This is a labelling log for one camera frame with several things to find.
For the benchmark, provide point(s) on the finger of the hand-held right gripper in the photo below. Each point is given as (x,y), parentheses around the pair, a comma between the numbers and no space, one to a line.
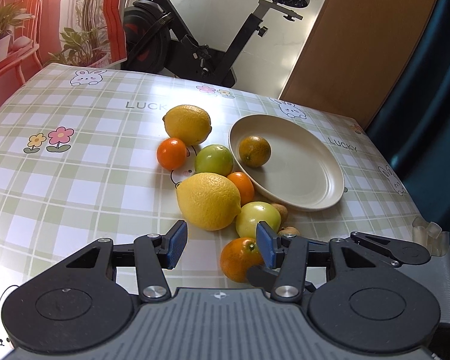
(397,253)
(264,277)

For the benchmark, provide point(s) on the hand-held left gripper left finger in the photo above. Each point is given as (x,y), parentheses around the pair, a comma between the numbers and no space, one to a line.
(177,245)

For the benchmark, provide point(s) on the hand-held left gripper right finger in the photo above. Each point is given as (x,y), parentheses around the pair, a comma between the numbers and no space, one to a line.
(268,243)

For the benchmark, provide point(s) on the yellow-green lime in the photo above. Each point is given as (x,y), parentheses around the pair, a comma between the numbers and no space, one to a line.
(253,219)

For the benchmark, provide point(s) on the large orange tangerine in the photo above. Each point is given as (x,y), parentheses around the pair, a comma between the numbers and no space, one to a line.
(238,258)

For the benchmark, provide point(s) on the yellow lemon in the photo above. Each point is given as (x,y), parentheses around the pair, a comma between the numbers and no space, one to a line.
(187,123)
(208,200)

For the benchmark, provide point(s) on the small orange tangerine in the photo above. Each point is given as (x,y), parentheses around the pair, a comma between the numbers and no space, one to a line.
(171,153)
(243,187)

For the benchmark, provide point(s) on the beige round plate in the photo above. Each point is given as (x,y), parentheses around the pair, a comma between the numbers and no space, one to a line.
(303,165)

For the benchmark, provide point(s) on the small brown kiwi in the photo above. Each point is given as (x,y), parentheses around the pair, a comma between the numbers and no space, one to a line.
(281,212)
(289,231)

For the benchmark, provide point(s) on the clear table corner guard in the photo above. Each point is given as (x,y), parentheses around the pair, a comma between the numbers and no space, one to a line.
(429,234)

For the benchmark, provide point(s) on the green lime upper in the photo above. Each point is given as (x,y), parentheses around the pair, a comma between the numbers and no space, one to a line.
(213,160)

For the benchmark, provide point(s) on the greenish orange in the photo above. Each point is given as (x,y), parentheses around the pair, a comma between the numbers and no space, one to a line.
(255,151)

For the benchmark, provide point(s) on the green checked bunny tablecloth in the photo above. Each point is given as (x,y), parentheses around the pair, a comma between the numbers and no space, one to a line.
(78,195)

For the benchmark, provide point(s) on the dark blue curtain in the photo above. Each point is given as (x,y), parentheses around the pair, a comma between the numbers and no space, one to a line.
(427,120)

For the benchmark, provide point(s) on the brown wooden board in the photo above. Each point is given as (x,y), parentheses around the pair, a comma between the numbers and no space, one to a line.
(360,45)

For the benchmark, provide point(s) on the black exercise bike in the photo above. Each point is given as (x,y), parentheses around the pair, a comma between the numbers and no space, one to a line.
(150,33)

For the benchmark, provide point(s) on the plant print wall poster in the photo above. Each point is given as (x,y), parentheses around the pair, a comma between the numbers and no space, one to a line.
(60,7)

